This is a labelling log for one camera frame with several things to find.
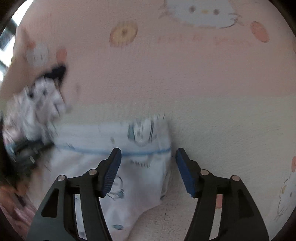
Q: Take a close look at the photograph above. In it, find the white garment with navy trim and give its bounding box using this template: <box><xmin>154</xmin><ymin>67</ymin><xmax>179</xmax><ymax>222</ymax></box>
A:
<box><xmin>0</xmin><ymin>76</ymin><xmax>72</xmax><ymax>153</ymax></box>

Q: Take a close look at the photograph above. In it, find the white blue-piped pajama top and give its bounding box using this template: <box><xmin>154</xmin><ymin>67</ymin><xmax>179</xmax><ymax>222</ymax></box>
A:
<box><xmin>44</xmin><ymin>113</ymin><xmax>173</xmax><ymax>241</ymax></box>

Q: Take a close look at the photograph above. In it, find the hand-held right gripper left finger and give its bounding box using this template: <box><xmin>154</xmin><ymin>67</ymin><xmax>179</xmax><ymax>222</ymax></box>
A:
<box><xmin>28</xmin><ymin>147</ymin><xmax>122</xmax><ymax>241</ymax></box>

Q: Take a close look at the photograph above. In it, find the pink cat print sofa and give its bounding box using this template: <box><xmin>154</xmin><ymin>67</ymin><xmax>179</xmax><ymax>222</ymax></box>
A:
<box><xmin>0</xmin><ymin>0</ymin><xmax>296</xmax><ymax>241</ymax></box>

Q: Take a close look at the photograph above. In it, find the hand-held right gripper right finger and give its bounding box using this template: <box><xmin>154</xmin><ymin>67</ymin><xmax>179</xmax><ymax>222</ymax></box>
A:
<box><xmin>175</xmin><ymin>148</ymin><xmax>270</xmax><ymax>241</ymax></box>

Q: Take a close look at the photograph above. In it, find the dark navy garment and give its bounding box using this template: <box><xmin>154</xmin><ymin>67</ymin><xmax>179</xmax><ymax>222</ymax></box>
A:
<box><xmin>43</xmin><ymin>65</ymin><xmax>67</xmax><ymax>80</ymax></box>

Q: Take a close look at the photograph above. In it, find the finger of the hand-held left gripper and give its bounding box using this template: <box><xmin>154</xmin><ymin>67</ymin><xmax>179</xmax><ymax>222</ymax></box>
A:
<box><xmin>13</xmin><ymin>139</ymin><xmax>55</xmax><ymax>163</ymax></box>

